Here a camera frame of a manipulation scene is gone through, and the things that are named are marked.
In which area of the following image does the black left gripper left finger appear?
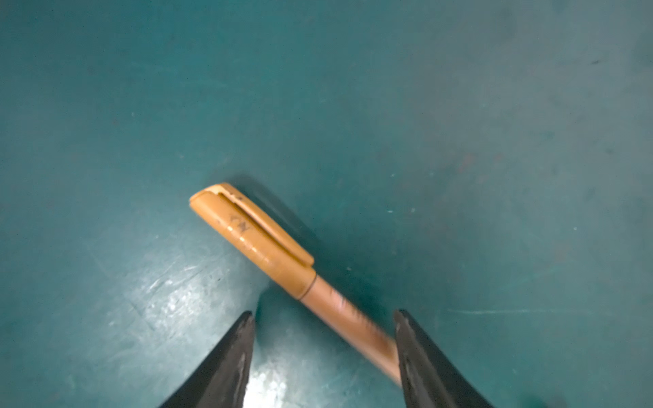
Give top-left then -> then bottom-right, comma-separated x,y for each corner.
162,311 -> 255,408

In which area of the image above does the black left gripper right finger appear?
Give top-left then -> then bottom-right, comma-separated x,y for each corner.
393,309 -> 492,408

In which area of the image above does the brown orange marker pen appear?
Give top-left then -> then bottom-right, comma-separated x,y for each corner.
189,183 -> 401,385

